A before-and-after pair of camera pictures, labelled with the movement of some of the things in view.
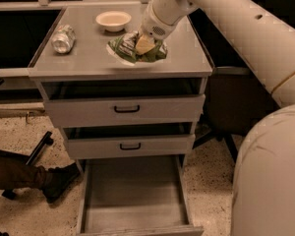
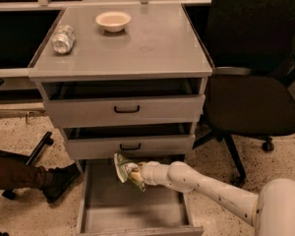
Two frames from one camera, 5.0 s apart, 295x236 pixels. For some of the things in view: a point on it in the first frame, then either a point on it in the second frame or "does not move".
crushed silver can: [63, 39] does not move
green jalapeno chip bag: [123, 47] -> [124, 173]
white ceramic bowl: [113, 21] does not move
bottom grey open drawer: [147, 196] does not move
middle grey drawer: [130, 146] does not move
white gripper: [151, 26] -> [149, 171]
